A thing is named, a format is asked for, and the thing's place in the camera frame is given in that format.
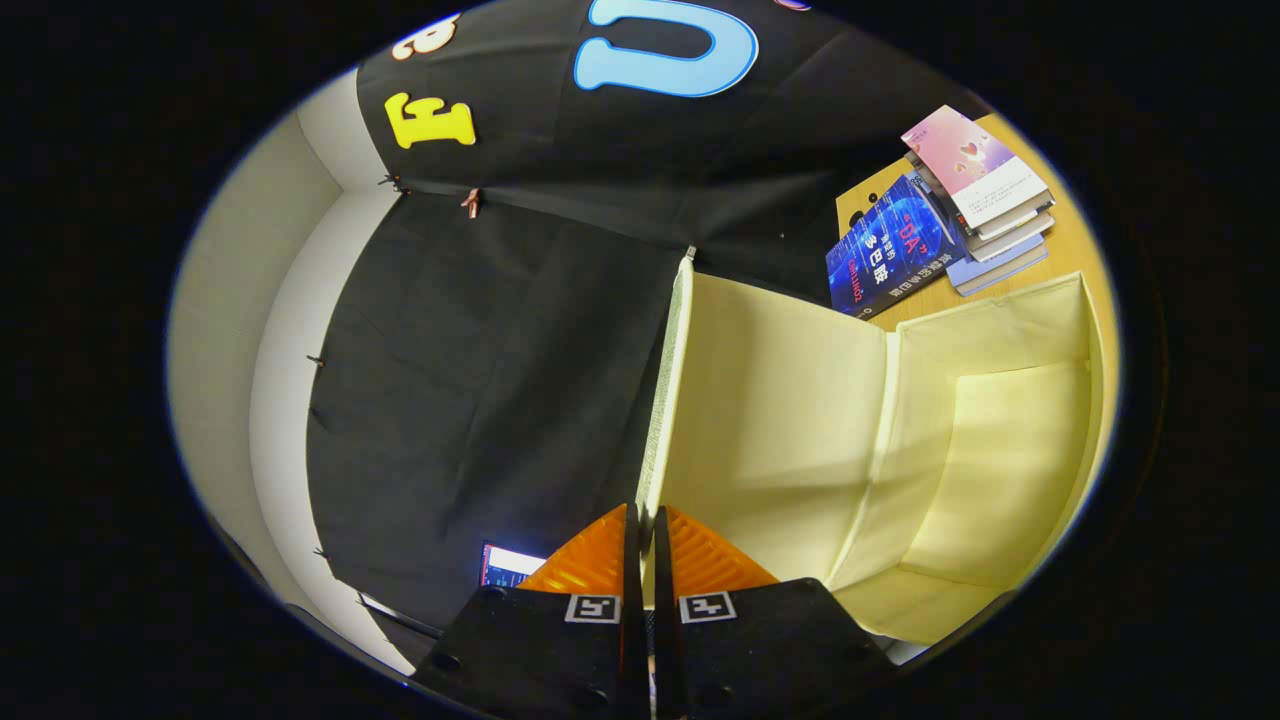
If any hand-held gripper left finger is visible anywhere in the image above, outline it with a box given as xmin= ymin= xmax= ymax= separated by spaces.
xmin=412 ymin=503 xmax=649 ymax=720

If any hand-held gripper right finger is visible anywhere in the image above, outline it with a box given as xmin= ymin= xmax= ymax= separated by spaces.
xmin=652 ymin=505 xmax=896 ymax=720

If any grey-green fabric storage box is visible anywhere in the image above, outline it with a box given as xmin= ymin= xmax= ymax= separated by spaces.
xmin=636 ymin=248 xmax=1106 ymax=646

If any lit monitor screen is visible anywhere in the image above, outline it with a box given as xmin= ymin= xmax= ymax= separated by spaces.
xmin=480 ymin=542 xmax=549 ymax=588

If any blue book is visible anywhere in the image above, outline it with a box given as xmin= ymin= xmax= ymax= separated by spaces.
xmin=825 ymin=172 xmax=969 ymax=319

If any grey-blue book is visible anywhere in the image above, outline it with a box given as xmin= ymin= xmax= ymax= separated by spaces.
xmin=945 ymin=238 xmax=1050 ymax=298

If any white book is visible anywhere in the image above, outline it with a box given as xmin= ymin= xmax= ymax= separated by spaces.
xmin=962 ymin=212 xmax=1057 ymax=263
xmin=970 ymin=195 xmax=1056 ymax=243

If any pink book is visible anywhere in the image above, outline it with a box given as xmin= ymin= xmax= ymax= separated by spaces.
xmin=900 ymin=105 xmax=1053 ymax=229

